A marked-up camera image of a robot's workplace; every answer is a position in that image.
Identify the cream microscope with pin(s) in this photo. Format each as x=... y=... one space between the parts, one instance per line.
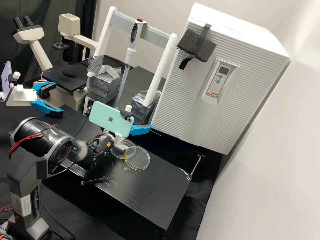
x=37 y=52

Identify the right wrist camera phone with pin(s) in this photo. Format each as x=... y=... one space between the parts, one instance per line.
x=110 y=117

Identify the incubator door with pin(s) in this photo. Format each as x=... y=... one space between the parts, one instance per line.
x=180 y=100

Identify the white incubator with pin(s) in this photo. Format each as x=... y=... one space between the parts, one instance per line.
x=237 y=20

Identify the pipette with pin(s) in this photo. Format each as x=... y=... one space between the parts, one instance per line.
x=132 y=37

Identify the wrist camera phone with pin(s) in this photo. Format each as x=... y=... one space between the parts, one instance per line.
x=110 y=117
x=6 y=80

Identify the left wrist camera phone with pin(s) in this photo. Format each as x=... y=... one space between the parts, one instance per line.
x=6 y=80

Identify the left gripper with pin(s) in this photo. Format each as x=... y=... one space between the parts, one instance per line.
x=21 y=97

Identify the black platform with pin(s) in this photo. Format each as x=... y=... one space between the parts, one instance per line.
x=140 y=195
x=175 y=147

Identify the petri dish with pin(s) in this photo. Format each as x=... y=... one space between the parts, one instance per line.
x=122 y=148
x=137 y=158

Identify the white pipette stand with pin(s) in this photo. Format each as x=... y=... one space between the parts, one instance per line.
x=155 y=33

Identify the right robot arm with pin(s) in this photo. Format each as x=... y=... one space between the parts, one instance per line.
x=32 y=140

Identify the grey taped block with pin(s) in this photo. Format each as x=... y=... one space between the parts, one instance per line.
x=140 y=107
x=102 y=85

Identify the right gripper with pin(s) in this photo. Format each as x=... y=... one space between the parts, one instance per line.
x=119 y=140

